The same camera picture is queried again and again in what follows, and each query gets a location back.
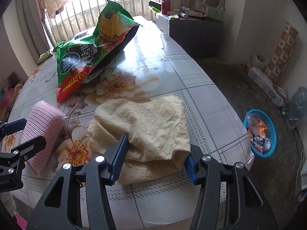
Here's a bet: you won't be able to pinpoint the patterned floor covering roll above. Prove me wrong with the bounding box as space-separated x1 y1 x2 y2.
264 21 298 82

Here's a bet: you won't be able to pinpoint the small green packet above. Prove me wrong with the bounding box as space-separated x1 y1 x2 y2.
38 42 65 64

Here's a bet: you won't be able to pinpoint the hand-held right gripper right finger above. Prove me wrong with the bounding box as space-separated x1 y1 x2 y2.
183 145 280 230

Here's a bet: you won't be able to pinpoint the pink cloth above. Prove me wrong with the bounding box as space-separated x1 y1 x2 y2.
13 214 30 230

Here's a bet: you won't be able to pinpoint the metal window railing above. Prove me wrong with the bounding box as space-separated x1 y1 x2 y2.
36 0 173 51

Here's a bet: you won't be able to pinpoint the white handled plastic bag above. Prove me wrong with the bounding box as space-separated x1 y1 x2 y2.
195 0 208 11

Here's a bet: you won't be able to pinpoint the white power cable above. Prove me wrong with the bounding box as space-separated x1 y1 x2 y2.
294 127 306 190

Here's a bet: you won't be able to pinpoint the red thermos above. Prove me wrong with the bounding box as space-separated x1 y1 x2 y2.
161 0 171 15

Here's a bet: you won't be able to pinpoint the toilet paper multipack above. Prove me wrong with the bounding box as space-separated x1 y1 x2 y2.
248 67 285 108

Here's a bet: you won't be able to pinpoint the orange snack packet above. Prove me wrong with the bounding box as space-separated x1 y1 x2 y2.
249 118 268 139

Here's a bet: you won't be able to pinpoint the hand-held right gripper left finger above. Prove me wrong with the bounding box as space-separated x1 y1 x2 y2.
26 134 130 230

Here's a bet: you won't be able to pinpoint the wooden chopsticks bundle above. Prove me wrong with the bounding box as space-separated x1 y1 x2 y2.
210 0 226 9

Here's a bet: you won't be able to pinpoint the green plastic basket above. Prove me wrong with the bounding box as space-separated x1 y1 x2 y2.
206 6 225 21

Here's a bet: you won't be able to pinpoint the floral plastic tablecloth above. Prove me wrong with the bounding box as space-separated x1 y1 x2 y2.
7 14 255 230

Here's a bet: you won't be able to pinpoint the beige cleaning cloth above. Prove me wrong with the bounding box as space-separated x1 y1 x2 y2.
87 95 190 185

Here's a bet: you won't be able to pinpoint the pink scrubbing sponge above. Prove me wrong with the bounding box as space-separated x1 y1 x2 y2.
19 100 68 175

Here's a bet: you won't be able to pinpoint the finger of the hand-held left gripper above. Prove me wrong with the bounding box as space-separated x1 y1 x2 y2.
0 118 27 137
0 135 47 173

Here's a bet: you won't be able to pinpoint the grey cabinet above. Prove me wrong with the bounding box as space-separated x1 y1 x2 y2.
169 17 223 59

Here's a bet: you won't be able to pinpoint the dark snack packet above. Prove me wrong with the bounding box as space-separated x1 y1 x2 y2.
248 131 265 152

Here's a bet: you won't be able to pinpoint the green potato chip bag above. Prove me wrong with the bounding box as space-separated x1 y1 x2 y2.
56 0 144 103

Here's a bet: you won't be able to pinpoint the blue plastic mesh basket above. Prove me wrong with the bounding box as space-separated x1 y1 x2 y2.
243 109 277 158

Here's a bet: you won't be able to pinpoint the red snack packets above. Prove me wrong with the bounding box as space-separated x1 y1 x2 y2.
273 81 288 100

